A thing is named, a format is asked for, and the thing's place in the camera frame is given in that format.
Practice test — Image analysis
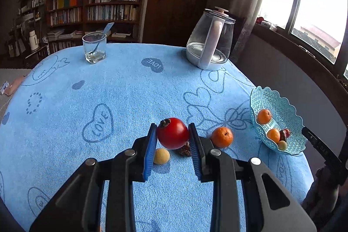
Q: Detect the large mandarin orange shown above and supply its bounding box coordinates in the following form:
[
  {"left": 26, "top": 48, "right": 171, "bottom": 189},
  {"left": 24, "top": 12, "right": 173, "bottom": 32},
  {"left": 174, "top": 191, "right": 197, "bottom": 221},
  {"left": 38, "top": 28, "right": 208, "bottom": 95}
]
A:
[{"left": 211, "top": 127, "right": 234, "bottom": 148}]

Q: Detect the blue printed towel tablecloth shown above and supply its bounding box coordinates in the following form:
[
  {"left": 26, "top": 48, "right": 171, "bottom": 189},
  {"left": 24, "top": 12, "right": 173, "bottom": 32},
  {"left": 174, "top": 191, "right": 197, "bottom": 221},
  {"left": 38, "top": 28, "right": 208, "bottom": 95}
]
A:
[{"left": 0, "top": 43, "right": 314, "bottom": 232}]

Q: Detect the clear glass cup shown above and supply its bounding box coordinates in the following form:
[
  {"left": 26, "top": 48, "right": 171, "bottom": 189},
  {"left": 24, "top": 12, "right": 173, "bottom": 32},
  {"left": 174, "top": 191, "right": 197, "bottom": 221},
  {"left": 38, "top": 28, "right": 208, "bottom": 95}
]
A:
[{"left": 82, "top": 32, "right": 107, "bottom": 64}]

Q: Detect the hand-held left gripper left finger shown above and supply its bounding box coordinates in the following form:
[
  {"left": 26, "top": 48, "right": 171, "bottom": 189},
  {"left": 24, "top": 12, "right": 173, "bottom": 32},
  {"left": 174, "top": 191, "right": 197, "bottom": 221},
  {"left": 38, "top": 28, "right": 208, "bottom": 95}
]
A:
[{"left": 29, "top": 123, "right": 158, "bottom": 232}]

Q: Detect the red pomegranate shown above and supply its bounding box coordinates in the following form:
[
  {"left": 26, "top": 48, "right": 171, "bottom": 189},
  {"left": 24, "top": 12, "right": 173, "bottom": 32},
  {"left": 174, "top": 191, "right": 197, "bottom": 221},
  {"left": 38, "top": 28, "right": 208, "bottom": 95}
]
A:
[{"left": 157, "top": 117, "right": 189, "bottom": 149}]

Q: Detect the round orange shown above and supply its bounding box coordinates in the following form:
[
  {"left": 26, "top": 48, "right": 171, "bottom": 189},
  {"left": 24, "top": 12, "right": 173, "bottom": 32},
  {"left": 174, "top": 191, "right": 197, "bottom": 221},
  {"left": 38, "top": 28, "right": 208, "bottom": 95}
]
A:
[{"left": 257, "top": 109, "right": 272, "bottom": 125}]

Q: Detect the light blue lattice fruit basket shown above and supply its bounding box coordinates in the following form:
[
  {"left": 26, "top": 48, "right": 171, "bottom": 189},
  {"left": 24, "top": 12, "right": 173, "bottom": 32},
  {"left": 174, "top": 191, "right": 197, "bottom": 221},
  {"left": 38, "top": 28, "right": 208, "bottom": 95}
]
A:
[{"left": 249, "top": 86, "right": 308, "bottom": 154}]

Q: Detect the glass kettle with white handle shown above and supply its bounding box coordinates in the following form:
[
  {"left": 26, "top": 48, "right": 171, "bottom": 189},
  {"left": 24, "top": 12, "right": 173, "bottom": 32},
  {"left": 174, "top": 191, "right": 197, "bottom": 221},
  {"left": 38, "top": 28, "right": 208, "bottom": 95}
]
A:
[{"left": 186, "top": 6, "right": 236, "bottom": 71}]

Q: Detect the beige curtain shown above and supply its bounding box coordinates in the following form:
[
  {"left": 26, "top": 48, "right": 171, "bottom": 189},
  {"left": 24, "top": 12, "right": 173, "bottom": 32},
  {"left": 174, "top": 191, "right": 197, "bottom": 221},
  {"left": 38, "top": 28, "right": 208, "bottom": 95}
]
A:
[{"left": 217, "top": 0, "right": 272, "bottom": 64}]

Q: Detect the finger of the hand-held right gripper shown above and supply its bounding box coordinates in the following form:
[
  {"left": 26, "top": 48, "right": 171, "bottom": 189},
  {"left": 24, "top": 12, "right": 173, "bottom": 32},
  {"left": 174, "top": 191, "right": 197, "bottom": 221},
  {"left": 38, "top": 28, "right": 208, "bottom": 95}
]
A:
[{"left": 301, "top": 127, "right": 317, "bottom": 150}]

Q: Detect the white thermos bottle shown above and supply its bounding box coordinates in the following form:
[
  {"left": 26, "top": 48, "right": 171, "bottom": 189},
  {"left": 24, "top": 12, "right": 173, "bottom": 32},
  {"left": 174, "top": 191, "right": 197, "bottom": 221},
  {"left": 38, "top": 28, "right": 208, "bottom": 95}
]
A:
[{"left": 28, "top": 30, "right": 40, "bottom": 51}]

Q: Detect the wooden bookshelf with books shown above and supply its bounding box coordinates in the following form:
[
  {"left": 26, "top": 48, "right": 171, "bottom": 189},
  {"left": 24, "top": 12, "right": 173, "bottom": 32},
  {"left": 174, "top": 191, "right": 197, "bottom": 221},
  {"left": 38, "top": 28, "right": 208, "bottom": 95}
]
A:
[{"left": 46, "top": 0, "right": 147, "bottom": 54}]

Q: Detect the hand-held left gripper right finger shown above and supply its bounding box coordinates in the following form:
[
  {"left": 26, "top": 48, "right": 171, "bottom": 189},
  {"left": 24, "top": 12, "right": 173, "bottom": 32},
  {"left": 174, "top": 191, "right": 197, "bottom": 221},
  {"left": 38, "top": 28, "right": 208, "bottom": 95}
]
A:
[{"left": 187, "top": 123, "right": 317, "bottom": 232}]

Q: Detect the small oval orange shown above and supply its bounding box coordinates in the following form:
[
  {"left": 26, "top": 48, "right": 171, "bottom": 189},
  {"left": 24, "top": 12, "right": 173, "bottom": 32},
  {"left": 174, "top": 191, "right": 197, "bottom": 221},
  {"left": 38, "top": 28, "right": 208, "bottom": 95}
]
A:
[{"left": 267, "top": 128, "right": 281, "bottom": 144}]

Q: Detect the cluttered metal storage rack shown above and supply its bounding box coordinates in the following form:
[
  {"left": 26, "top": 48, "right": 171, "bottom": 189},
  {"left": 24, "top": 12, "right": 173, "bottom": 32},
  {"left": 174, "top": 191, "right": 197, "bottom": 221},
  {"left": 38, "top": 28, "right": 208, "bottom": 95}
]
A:
[{"left": 7, "top": 0, "right": 49, "bottom": 58}]

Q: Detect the light blue spoon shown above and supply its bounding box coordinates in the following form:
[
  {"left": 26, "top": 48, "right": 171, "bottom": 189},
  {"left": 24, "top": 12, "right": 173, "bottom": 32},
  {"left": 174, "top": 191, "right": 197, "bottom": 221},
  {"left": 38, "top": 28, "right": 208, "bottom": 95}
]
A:
[{"left": 91, "top": 22, "right": 115, "bottom": 54}]

